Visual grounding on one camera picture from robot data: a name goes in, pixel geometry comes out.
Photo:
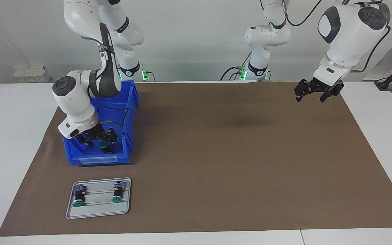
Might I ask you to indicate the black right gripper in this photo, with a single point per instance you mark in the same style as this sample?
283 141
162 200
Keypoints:
92 131

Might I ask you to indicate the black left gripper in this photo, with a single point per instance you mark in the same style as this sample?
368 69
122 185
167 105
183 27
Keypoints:
322 85

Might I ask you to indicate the green push button switch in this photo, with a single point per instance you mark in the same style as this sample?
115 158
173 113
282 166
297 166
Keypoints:
117 194
104 144
79 197

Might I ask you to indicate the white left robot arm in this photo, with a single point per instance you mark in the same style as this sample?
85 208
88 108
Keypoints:
345 37

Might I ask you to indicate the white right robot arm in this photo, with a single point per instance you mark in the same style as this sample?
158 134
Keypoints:
77 102

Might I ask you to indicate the blue plastic storage bin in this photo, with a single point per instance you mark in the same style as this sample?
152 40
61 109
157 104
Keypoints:
128 112

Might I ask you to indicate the grey metal tray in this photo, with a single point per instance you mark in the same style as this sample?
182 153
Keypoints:
97 211

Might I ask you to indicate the white cardboard boxes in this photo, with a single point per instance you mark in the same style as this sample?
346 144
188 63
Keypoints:
29 75

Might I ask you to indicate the brown table mat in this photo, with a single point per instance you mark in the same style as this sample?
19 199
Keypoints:
216 187

